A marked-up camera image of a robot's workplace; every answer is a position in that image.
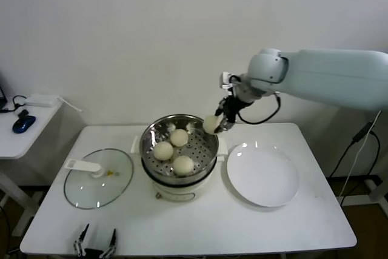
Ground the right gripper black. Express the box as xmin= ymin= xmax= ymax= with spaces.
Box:
xmin=213 ymin=95 xmax=244 ymax=135

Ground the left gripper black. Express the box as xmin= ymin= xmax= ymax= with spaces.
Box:
xmin=73 ymin=223 xmax=119 ymax=257

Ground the white steamed baozi bun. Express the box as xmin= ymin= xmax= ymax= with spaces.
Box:
xmin=169 ymin=128 xmax=189 ymax=148
xmin=153 ymin=141 xmax=175 ymax=162
xmin=202 ymin=114 xmax=220 ymax=135
xmin=172 ymin=155 xmax=195 ymax=178

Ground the stainless steel steamer basket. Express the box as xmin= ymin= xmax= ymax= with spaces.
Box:
xmin=140 ymin=114 xmax=219 ymax=186

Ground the white round plate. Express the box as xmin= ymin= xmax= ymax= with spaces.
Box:
xmin=226 ymin=141 xmax=301 ymax=209

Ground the cream electric cooker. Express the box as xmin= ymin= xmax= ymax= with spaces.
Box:
xmin=130 ymin=136 xmax=229 ymax=203

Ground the white side table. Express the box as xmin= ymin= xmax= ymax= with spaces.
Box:
xmin=0 ymin=94 xmax=83 ymax=238

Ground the blue computer mouse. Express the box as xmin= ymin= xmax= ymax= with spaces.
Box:
xmin=12 ymin=115 xmax=37 ymax=134

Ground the white stand base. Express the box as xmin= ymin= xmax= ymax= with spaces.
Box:
xmin=338 ymin=176 xmax=388 ymax=209

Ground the laptop screen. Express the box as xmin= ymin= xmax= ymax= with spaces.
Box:
xmin=0 ymin=71 xmax=8 ymax=107

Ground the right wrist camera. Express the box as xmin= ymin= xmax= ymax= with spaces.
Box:
xmin=219 ymin=71 xmax=239 ymax=90

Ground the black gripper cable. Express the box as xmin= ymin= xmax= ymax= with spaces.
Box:
xmin=236 ymin=91 xmax=283 ymax=126

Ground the glass lid white handle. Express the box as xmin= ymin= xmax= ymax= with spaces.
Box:
xmin=63 ymin=148 xmax=135 ymax=210

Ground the black power cable with adapter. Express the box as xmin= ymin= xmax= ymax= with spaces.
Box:
xmin=328 ymin=121 xmax=381 ymax=181

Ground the long white wall cable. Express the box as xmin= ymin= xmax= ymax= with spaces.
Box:
xmin=340 ymin=109 xmax=383 ymax=200

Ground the thin white cable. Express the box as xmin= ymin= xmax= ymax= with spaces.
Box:
xmin=58 ymin=96 xmax=83 ymax=113

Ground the black thin desk cable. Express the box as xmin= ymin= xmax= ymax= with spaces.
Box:
xmin=0 ymin=95 xmax=32 ymax=115

